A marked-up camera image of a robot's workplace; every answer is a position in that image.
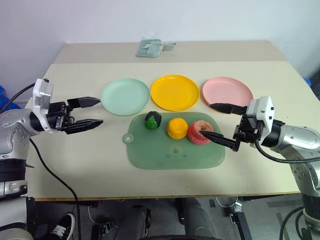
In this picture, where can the mint green plate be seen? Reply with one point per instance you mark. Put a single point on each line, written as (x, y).
(125, 96)

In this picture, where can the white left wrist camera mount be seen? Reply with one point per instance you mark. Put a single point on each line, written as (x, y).
(42, 96)

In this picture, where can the green cutting mat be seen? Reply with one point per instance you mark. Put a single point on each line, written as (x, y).
(175, 152)

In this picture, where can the black table leg bracket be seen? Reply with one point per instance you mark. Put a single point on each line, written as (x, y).
(238, 217)

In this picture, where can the black and white shoe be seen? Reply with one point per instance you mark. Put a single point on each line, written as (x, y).
(61, 228)

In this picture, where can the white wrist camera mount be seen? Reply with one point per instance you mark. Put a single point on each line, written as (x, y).
(42, 96)
(262, 110)

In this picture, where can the pink plate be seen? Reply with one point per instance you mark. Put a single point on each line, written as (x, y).
(226, 91)

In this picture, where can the yellow fruit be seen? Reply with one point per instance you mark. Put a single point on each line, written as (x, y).
(177, 128)

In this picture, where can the yellow plate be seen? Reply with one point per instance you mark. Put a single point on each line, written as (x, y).
(175, 92)

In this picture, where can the dark green toy vegetable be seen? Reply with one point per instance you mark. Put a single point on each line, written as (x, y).
(152, 120)

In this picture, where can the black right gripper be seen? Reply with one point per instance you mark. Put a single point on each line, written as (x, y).
(247, 130)

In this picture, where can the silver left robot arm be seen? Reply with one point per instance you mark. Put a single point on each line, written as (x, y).
(12, 132)

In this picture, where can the pink red apple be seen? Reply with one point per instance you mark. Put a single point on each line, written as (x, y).
(197, 132)

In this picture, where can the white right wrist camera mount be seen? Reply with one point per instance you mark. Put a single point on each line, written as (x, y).
(262, 110)

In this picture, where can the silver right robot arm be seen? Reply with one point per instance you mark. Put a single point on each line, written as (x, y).
(297, 140)

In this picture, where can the green packaged cloth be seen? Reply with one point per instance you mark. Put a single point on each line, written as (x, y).
(148, 48)

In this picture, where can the blue crate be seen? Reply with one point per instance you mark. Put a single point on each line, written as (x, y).
(308, 81)
(2, 96)

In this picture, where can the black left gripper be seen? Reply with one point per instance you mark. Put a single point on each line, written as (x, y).
(58, 115)

